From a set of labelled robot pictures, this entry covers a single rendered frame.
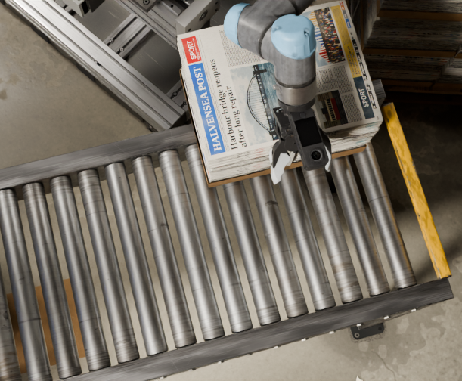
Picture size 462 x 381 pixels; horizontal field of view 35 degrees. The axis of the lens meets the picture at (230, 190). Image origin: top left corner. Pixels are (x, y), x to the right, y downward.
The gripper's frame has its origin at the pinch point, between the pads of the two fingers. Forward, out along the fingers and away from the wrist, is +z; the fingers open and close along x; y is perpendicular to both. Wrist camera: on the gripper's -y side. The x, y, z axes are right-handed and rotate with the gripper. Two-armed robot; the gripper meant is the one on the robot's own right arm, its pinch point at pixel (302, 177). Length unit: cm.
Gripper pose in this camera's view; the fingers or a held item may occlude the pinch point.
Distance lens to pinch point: 148.6
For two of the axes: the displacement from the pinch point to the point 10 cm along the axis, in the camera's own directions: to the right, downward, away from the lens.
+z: 1.0, 6.9, 7.2
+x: -9.7, 2.4, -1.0
